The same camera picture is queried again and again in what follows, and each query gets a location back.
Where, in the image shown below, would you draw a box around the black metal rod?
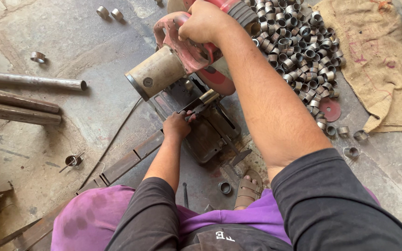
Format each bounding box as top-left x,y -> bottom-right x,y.
182,182 -> 190,210

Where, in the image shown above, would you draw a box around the worn red cutting disc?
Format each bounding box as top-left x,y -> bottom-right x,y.
318,97 -> 342,123

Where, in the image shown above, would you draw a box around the red chop saw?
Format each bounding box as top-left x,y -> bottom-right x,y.
124,0 -> 261,166

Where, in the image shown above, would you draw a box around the burlap sack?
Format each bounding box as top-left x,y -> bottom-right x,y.
312,0 -> 402,134

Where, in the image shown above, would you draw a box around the person's right hand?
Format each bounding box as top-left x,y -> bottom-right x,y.
178,1 -> 239,44

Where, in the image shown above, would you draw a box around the heap of cut metal rings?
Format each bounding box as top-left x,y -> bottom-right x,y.
246,0 -> 347,132

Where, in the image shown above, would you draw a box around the long steel pipe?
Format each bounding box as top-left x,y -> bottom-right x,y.
0,70 -> 88,91
0,100 -> 62,126
0,85 -> 60,114

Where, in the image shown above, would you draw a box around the brown sandal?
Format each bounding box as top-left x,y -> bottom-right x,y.
233,169 -> 265,211

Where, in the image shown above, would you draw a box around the person's left hand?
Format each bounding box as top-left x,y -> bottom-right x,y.
162,110 -> 197,140

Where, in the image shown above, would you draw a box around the short steel pipe piece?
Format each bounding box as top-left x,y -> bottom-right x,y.
199,89 -> 221,105

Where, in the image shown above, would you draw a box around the metal ring with thin rod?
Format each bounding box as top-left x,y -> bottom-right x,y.
59,152 -> 86,173

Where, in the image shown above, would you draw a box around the black pliers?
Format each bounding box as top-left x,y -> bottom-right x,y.
178,98 -> 210,121

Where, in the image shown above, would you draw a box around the purple trousers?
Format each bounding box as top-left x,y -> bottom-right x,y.
50,184 -> 382,251

